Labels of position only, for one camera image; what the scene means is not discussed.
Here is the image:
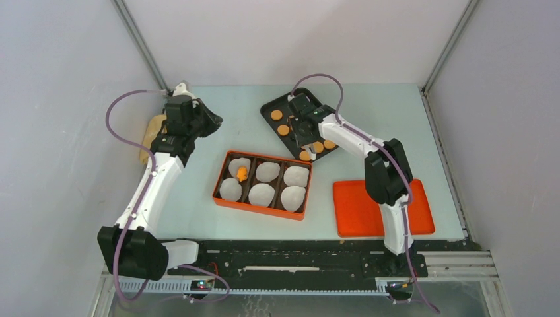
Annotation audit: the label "black cookie tray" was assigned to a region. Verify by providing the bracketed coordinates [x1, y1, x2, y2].
[260, 88, 334, 162]

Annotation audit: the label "round orange cookie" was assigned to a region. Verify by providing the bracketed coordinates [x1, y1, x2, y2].
[277, 125, 291, 137]
[270, 110, 283, 121]
[298, 151, 311, 162]
[313, 141, 324, 154]
[323, 140, 337, 150]

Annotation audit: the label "orange compartment box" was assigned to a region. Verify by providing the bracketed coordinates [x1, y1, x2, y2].
[212, 150, 312, 221]

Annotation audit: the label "orange fish cookie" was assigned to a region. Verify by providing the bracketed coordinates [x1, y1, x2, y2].
[236, 166, 248, 182]

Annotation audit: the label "metal tongs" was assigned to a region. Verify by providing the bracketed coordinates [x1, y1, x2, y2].
[304, 143, 317, 160]

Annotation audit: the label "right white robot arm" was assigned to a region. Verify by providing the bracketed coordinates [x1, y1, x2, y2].
[287, 94, 413, 276]

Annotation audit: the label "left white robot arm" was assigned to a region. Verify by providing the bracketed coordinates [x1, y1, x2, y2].
[97, 81, 223, 281]

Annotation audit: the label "tan cloth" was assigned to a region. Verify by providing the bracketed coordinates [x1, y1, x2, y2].
[142, 114, 167, 149]

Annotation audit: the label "white paper cup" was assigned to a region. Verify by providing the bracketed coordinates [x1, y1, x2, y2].
[219, 178, 242, 201]
[228, 158, 251, 180]
[256, 162, 280, 183]
[248, 183, 275, 207]
[281, 186, 306, 212]
[283, 166, 310, 188]

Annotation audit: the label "orange box lid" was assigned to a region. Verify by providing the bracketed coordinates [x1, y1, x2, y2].
[333, 179, 436, 238]

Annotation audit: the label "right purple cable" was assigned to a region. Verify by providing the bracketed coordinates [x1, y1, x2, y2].
[289, 73, 440, 314]

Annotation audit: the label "purple cable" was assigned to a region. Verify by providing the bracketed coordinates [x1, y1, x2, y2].
[289, 73, 440, 314]
[105, 89, 230, 304]

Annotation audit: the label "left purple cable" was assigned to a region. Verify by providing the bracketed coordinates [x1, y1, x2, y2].
[105, 89, 230, 304]

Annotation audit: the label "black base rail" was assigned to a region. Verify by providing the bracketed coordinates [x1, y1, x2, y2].
[194, 240, 428, 291]

